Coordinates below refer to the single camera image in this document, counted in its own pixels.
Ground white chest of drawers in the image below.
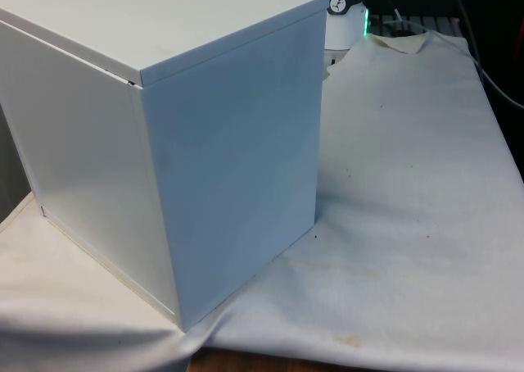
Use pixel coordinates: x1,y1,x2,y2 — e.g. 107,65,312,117
0,0,331,333

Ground white cable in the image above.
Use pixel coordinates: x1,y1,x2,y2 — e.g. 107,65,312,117
391,7,472,48

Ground grey cable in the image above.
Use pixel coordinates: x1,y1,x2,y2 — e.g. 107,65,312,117
455,0,524,107

